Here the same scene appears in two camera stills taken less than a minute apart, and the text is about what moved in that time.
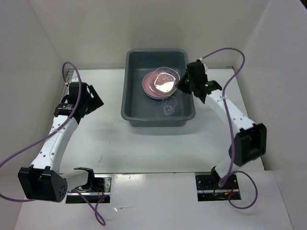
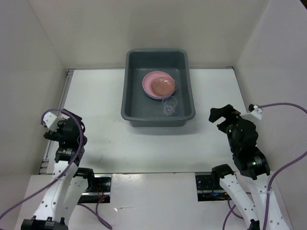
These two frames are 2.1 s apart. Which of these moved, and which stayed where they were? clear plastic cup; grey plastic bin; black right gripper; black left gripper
Moved: black left gripper; black right gripper
Stayed: clear plastic cup; grey plastic bin
